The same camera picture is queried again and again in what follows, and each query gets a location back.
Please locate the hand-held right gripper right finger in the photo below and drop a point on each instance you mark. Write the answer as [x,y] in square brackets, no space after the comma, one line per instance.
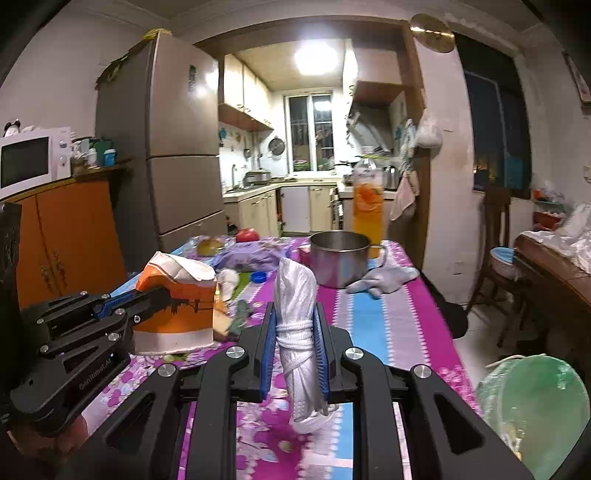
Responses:
[322,355]

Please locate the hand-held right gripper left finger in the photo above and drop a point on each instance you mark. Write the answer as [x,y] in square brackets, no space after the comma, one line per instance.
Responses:
[265,355]

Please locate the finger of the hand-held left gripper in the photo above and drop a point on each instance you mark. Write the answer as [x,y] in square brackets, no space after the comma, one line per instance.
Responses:
[147,302]
[69,307]

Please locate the orange white paper bag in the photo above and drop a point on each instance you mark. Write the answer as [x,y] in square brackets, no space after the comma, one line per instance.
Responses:
[184,318]

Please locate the blue plastic bottle cap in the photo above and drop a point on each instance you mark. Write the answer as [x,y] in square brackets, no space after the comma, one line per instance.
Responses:
[259,277]

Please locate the green lined waste bin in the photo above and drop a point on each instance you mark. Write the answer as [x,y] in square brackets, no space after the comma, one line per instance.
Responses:
[531,406]

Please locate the person's left hand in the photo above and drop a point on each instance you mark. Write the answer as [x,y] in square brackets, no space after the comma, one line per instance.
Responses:
[41,447]

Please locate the golden snack packet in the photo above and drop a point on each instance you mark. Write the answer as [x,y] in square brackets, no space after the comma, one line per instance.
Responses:
[222,321]

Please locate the floral striped tablecloth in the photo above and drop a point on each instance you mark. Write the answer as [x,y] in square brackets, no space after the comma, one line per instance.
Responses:
[369,323]

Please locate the orange wooden cabinet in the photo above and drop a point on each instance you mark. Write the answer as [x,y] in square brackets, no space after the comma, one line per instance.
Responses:
[69,230]

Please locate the yellow green mango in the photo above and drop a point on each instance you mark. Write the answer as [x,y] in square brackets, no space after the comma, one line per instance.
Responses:
[210,246]

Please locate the crumpled white tissue ball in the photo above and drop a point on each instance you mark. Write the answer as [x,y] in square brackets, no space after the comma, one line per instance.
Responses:
[228,279]

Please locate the purple plastic packet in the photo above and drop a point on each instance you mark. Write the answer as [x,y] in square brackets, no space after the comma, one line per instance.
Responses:
[249,256]

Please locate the grey work glove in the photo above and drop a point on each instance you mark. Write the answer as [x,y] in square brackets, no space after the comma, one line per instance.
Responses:
[388,279]

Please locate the small red box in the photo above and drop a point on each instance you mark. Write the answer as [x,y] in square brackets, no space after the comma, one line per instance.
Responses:
[304,254]

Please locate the red apple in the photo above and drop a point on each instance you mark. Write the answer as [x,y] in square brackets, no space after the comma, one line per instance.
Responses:
[247,235]

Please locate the blue white jar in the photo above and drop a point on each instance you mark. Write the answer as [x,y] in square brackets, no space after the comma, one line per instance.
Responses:
[109,158]

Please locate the cream kitchen counter cabinets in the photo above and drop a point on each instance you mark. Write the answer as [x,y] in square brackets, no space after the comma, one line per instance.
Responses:
[295,207]

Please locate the white microwave oven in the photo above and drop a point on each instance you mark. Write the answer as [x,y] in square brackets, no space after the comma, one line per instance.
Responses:
[27,161]

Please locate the orange juice bottle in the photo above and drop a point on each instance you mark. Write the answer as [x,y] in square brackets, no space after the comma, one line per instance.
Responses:
[367,203]

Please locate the steel cooker pot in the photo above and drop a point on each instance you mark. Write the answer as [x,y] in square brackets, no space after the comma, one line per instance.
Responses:
[256,177]

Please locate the grey refrigerator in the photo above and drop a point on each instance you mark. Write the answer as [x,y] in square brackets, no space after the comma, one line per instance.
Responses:
[180,138]

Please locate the hanging pink towel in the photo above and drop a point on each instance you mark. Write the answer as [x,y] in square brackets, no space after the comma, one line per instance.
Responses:
[404,198]

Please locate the black white plush toy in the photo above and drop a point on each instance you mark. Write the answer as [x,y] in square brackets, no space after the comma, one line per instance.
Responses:
[11,128]

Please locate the round hanging strainer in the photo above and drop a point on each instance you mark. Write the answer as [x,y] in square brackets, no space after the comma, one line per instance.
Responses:
[277,146]

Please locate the blue plastic basket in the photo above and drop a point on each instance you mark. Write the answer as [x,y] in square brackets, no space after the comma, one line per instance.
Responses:
[503,258]

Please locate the kitchen window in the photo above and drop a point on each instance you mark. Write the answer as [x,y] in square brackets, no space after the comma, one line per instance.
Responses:
[311,134]

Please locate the wooden chair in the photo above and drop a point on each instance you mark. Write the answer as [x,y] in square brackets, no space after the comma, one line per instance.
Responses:
[496,217]

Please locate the range hood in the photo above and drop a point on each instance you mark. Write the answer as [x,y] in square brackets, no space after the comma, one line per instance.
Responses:
[369,124]

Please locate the brown wooden side table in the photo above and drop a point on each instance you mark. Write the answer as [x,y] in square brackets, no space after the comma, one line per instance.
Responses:
[549,286]

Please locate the hanging white plastic bag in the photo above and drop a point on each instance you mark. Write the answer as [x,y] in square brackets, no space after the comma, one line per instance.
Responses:
[429,134]

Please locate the red plastic basin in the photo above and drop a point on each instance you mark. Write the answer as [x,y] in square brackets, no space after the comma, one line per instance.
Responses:
[547,220]

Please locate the yellow bundle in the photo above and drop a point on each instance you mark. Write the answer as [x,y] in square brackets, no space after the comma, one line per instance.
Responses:
[157,34]

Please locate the white plastic bags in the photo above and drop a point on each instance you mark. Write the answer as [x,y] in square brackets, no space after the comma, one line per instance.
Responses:
[577,230]

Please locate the dark curtained window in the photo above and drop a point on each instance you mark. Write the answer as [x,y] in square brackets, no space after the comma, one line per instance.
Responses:
[494,115]

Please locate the ceiling lamp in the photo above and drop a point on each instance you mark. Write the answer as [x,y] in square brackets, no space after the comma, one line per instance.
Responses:
[316,57]

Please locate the white wall socket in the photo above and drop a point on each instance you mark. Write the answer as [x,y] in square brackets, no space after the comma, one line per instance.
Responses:
[457,268]

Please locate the cream wall cabinets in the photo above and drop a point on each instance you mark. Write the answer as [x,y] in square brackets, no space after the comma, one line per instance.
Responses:
[240,92]

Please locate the wooden door frame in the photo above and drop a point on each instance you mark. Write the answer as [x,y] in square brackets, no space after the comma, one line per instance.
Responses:
[300,28]

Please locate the round golden wall plate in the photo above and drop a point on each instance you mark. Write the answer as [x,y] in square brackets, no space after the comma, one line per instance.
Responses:
[434,32]

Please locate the framed wall picture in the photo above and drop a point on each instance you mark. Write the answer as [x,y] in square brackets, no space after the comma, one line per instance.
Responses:
[579,78]

